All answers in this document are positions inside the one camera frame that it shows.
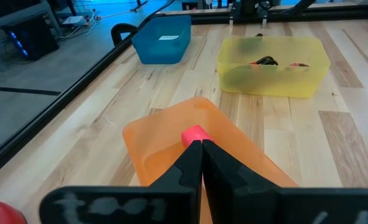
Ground black computer case blue lights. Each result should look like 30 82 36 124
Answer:
1 13 61 62

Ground blue plastic bin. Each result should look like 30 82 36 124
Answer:
131 14 193 65

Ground red desk lamp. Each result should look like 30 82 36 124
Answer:
0 200 28 224

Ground yellow translucent plastic bin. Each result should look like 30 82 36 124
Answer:
216 35 332 99

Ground white device on floor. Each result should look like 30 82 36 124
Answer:
62 15 89 26

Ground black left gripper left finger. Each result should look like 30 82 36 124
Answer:
39 139 204 224

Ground black cable bundle red strap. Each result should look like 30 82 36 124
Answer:
249 55 311 69

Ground small pink block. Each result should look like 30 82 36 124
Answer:
180 124 214 149

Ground orange translucent plastic bin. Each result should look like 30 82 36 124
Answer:
122 96 298 224

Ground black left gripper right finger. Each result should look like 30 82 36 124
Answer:
202 139 368 224

